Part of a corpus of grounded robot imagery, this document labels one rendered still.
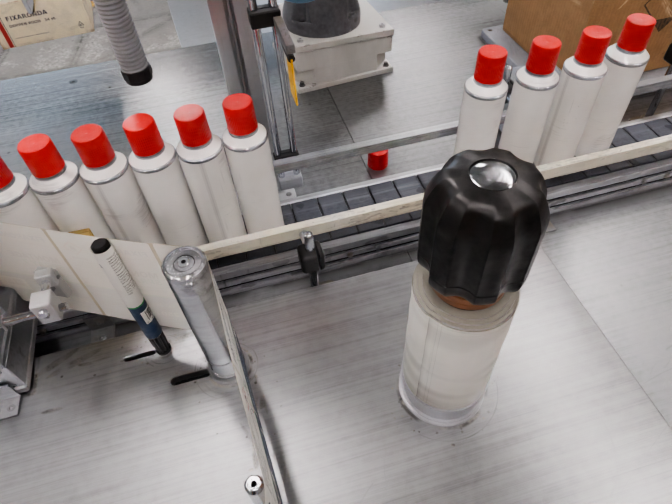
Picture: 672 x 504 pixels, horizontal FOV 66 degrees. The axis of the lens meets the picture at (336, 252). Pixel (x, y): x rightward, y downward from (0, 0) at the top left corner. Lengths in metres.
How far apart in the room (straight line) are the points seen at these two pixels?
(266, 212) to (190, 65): 0.60
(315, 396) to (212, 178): 0.27
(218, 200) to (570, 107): 0.46
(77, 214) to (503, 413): 0.50
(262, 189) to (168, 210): 0.11
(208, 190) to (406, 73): 0.60
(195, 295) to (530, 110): 0.47
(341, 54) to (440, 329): 0.73
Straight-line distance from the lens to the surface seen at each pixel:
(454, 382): 0.47
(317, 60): 1.03
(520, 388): 0.59
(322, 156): 0.69
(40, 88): 1.27
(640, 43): 0.77
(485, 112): 0.67
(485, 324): 0.40
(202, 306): 0.47
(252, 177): 0.61
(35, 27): 1.14
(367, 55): 1.06
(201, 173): 0.60
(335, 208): 0.73
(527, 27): 1.15
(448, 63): 1.14
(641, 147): 0.86
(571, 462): 0.58
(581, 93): 0.74
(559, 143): 0.78
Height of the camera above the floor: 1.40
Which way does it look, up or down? 50 degrees down
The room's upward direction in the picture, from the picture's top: 4 degrees counter-clockwise
